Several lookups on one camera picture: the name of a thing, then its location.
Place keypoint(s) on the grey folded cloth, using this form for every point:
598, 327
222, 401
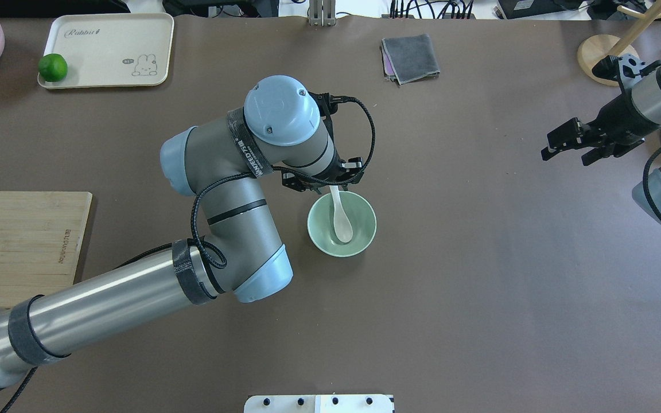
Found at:
409, 59

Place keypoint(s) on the wooden stand with base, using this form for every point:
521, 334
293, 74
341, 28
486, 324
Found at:
595, 48

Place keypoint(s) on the green ceramic bowl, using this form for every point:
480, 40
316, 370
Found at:
363, 222

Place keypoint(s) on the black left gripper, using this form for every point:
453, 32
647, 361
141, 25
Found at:
335, 170

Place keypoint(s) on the green lime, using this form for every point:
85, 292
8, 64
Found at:
53, 67

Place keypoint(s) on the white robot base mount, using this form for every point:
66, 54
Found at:
350, 402

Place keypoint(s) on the white ceramic spoon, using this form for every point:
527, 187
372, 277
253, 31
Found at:
341, 224

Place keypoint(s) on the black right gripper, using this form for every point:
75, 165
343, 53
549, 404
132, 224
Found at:
616, 117

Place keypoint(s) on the wooden cutting board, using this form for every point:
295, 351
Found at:
41, 235

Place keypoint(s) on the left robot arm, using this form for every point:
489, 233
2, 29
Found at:
234, 244

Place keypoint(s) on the cream tray with cartoon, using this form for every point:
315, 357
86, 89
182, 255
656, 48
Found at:
111, 50

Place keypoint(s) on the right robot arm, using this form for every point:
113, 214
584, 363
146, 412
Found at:
640, 85

